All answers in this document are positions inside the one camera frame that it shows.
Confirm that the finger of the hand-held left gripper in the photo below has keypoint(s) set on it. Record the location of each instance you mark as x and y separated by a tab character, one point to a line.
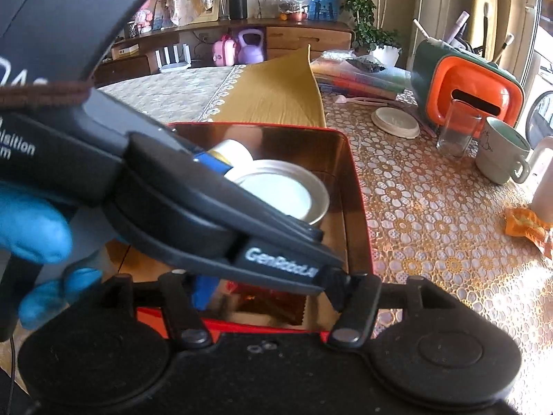
281	261
211	163

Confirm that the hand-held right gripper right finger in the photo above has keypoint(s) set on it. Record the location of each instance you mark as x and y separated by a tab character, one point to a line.
358	311

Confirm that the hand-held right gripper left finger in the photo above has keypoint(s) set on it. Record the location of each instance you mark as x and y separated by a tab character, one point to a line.
203	294

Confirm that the white bottle yellow label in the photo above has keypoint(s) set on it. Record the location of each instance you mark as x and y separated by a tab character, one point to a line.
235	152

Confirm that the red metal tin box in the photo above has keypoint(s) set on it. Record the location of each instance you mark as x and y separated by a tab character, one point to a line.
341	164

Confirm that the person's left hand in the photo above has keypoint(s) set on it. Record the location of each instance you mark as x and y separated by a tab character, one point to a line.
30	224

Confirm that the brown knit band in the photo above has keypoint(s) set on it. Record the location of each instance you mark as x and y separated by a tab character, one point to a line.
43	94

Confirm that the round white-lidded container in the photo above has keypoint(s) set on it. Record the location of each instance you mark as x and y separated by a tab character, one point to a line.
281	190

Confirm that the beige lace-trimmed cloth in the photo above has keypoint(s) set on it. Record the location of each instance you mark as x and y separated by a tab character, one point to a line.
173	93

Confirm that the small white rack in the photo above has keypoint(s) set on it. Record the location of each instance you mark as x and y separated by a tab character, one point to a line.
173	58

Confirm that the pink kettlebell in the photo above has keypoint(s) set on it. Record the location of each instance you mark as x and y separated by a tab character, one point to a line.
224	52

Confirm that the purple kettlebell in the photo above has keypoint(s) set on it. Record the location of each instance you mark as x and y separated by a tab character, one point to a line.
250	49

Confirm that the gold lace tablecloth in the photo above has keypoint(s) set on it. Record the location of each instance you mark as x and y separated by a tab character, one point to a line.
432	207

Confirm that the wooden cabinet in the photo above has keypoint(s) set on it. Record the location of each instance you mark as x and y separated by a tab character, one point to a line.
302	36

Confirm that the black speaker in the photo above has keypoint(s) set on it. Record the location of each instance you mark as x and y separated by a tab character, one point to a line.
237	5

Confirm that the clear plastic bag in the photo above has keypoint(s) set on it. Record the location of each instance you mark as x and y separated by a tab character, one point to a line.
291	4

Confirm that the white round lid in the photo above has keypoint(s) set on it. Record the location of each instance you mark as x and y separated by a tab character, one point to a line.
395	122

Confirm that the dark small packet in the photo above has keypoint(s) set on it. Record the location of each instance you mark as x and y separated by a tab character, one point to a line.
365	65

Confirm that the orange snack wrapper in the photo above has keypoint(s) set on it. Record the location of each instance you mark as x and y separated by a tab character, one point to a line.
525	224

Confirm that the blue printed box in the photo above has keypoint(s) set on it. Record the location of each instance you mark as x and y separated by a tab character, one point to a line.
323	3

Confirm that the clear drinking glass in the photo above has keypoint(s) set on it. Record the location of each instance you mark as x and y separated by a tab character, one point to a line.
458	134

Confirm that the pale green mug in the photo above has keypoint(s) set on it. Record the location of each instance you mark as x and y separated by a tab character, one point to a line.
497	155

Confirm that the potted green plant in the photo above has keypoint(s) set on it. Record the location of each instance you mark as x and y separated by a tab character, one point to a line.
367	21

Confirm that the white electric kettle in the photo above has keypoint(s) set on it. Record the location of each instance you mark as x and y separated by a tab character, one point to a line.
543	181

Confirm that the white stick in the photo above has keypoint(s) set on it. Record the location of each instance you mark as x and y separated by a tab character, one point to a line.
423	30

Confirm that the green and orange tissue box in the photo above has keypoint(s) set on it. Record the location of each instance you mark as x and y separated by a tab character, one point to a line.
466	78

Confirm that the white washing machine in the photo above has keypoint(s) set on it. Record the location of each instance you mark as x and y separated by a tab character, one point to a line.
540	108

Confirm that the white floor air conditioner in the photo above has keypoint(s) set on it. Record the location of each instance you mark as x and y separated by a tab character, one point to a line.
436	0

